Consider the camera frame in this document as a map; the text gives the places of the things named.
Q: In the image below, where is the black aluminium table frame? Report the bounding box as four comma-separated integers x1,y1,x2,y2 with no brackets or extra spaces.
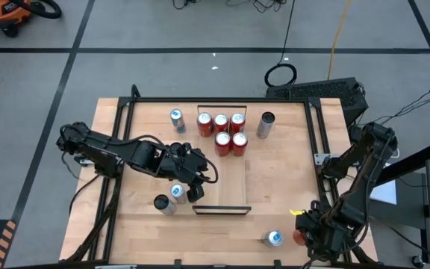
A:
60,84,378,269

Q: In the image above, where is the black vacuum hose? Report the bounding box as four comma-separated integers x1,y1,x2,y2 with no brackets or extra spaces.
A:
13,0,63,19

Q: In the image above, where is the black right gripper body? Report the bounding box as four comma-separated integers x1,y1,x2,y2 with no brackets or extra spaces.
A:
296,211,348,262

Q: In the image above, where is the silver blue slim can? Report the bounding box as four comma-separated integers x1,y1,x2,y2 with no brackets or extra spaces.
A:
169,183,189,205
261,229,284,247
169,108,187,135

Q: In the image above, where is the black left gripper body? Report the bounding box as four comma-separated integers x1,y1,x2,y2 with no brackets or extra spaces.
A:
164,141,211,186

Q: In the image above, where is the black desk beam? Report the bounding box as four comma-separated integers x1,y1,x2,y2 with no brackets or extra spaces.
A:
359,141,430,192

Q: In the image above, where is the white paper sheet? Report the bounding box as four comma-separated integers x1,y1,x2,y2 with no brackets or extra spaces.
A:
370,178,398,205

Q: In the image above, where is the yellow hanging cable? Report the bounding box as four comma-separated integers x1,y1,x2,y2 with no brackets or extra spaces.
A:
326,0,352,81

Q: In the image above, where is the white tall Celsius can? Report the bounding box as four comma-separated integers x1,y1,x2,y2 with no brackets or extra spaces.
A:
256,111,276,140
153,194,178,217

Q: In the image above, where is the wooden shelf with black frames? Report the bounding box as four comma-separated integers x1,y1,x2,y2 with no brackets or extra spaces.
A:
192,105,253,217

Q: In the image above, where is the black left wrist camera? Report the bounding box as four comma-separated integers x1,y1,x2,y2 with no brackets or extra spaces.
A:
186,185,205,204

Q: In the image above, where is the red soda can blue logo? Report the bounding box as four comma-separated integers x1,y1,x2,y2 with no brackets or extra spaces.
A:
213,113,230,135
229,112,246,135
196,111,214,137

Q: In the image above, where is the black floor cable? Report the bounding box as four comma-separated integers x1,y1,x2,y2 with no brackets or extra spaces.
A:
172,0,201,10
225,0,289,14

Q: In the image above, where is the silver mounting plate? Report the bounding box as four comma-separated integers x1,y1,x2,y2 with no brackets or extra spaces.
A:
314,152,331,166

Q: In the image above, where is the black hanging cable with coil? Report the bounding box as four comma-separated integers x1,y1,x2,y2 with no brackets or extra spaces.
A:
263,0,299,89

